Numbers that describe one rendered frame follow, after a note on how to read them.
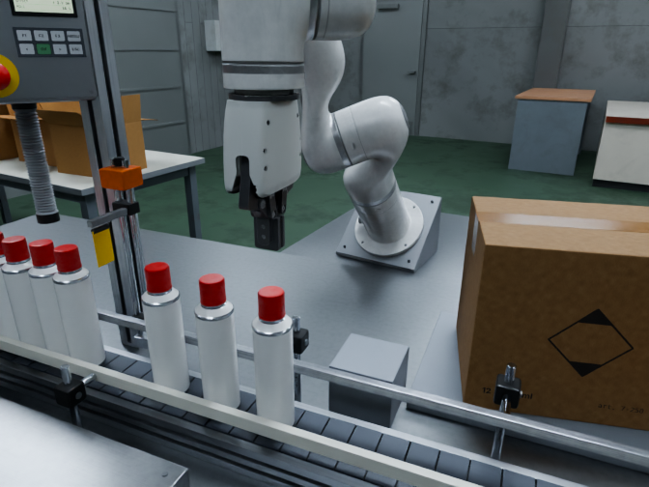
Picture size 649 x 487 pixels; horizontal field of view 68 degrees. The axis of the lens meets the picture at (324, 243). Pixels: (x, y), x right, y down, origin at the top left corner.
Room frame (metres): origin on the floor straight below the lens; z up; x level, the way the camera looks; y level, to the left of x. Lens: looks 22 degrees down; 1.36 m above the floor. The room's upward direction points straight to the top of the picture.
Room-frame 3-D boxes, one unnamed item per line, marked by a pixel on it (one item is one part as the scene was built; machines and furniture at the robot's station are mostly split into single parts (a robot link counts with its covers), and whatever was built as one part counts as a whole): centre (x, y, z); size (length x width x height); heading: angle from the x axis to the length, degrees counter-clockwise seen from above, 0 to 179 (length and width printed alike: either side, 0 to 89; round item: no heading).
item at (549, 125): (6.48, -2.98, 0.44); 1.57 x 0.81 x 0.88; 151
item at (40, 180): (0.82, 0.49, 1.18); 0.04 x 0.04 x 0.21
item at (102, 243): (0.66, 0.32, 1.09); 0.03 x 0.01 x 0.06; 157
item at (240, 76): (0.54, 0.06, 1.33); 0.09 x 0.08 x 0.03; 158
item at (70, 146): (2.48, 1.15, 0.97); 0.51 x 0.42 x 0.37; 157
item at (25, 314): (0.70, 0.48, 0.98); 0.05 x 0.05 x 0.20
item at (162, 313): (0.60, 0.23, 0.98); 0.05 x 0.05 x 0.20
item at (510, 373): (0.49, -0.23, 0.91); 0.07 x 0.03 x 0.17; 157
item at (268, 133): (0.53, 0.06, 1.27); 0.10 x 0.07 x 0.11; 158
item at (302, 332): (0.61, 0.05, 0.91); 0.07 x 0.03 x 0.17; 157
